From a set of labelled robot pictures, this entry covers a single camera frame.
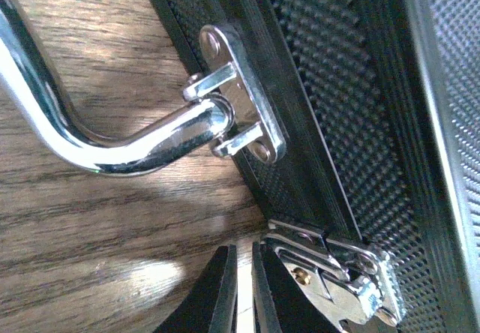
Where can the black poker set case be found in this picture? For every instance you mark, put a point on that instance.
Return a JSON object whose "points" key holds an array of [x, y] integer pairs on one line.
{"points": [[354, 122]]}

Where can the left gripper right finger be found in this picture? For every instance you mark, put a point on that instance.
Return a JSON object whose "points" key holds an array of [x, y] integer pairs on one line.
{"points": [[278, 303]]}

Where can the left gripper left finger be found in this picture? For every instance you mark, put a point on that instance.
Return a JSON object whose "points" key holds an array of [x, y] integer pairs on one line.
{"points": [[211, 305]]}

